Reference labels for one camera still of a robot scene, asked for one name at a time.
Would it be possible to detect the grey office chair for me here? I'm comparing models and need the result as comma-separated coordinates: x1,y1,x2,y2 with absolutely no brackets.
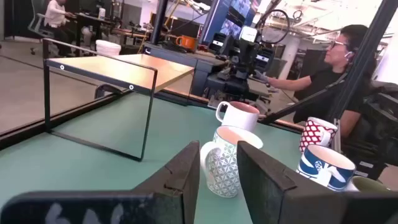
27,12,55,55

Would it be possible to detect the orange mug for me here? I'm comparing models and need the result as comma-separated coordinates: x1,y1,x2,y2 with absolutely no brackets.
175,35,199,52

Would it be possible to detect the black equipment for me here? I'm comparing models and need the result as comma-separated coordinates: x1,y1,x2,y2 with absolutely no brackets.
341,80,398,181

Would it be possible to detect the black metal rig frame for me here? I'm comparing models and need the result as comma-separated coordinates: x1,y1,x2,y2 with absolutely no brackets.
0,0,398,150

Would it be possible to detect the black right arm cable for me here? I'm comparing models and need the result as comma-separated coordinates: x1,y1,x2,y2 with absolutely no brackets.
255,8,290,44

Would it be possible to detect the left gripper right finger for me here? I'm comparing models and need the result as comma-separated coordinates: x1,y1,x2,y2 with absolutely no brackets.
236,140,398,224

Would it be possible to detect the person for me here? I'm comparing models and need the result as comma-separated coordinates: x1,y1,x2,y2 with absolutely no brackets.
254,24,379,139
43,0,77,57

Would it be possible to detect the blue white patterned mug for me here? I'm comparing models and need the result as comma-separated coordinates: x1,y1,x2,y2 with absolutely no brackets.
296,144,357,192

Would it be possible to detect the white mug pink interior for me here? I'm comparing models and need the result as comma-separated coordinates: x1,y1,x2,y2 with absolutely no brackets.
215,100,261,133

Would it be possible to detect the white bucket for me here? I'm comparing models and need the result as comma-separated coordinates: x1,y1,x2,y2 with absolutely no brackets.
95,39,122,57

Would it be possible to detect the wooden shelf black metal frame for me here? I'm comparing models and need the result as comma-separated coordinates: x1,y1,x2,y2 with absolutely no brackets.
42,37,196,162

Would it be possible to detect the black pole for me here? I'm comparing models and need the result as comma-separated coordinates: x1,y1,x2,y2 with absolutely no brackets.
150,0,169,46

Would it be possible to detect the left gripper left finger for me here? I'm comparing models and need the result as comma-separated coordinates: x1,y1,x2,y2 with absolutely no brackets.
0,140,201,224

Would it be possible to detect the white mug olive interior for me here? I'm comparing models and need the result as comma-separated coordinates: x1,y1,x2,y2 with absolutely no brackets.
344,175,393,193

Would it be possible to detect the black desk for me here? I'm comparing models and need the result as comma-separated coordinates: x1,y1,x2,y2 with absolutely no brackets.
73,12,113,48

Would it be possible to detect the red white lattice mug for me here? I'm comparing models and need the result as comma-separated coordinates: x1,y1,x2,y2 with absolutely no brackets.
298,116,339,154

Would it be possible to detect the green table mat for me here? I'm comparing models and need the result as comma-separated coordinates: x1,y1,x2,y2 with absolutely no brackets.
0,91,312,224

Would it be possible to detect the blue screen monitor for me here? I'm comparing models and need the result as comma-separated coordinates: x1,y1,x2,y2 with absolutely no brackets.
198,0,262,44

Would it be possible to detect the white teal floral mug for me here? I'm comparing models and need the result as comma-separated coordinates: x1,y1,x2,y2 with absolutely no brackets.
200,125,264,199

